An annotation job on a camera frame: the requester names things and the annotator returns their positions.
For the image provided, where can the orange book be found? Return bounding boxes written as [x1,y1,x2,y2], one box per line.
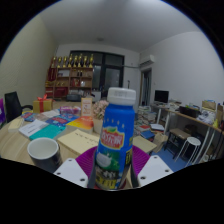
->
[65,115,95,132]

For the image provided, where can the white round stool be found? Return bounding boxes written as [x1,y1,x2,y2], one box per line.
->
[174,136,202,164]

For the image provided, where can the large beige envelope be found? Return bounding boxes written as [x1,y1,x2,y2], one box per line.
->
[57,128,100,157]

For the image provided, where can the black mug white inside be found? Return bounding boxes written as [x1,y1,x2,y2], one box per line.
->
[27,137,64,174]

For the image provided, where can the white wall air conditioner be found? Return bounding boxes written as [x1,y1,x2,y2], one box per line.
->
[138,54,156,67]

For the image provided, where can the black computer monitor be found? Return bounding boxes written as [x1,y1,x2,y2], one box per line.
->
[153,89,170,104]

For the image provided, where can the blue drink bottle white cap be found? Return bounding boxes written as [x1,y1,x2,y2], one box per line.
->
[94,87,137,191]

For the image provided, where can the pink flowers in white pot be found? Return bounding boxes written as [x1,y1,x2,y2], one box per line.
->
[92,99,110,135]

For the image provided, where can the blue and red book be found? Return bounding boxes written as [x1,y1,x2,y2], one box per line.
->
[20,111,38,123]

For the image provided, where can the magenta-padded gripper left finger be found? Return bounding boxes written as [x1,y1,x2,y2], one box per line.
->
[53,146,99,189]

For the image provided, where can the pile of books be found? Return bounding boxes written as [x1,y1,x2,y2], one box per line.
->
[136,105,161,134]

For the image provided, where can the teal book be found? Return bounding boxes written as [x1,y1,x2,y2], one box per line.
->
[28,123,67,142]

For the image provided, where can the brown wooden stool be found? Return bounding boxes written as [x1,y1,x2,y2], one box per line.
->
[164,128,191,158]

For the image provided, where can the small tan upright box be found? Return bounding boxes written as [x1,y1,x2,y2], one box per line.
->
[80,97,93,118]

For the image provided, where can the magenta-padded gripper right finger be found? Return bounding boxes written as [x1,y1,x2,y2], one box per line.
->
[128,145,174,188]

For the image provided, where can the cluttered wooden side desk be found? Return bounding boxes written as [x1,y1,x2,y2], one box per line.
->
[151,99,224,161]

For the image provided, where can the blue cover book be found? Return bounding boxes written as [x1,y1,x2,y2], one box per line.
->
[45,113,80,127]

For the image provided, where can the yellow gift box red ribbon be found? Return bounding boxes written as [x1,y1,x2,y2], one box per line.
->
[32,94,54,114]

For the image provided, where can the pink wrapped pack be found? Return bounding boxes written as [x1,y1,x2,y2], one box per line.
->
[59,105,82,116]

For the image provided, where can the black framed glass door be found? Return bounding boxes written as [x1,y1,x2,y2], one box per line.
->
[69,50,125,101]

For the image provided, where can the white booklet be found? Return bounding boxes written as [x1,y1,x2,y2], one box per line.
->
[18,118,49,139]

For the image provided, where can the wooden shelf unit with trophies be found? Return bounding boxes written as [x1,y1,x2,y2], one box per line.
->
[44,53,95,99]

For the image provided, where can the white paper sheet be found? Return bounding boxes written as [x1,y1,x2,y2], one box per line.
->
[41,109,61,118]

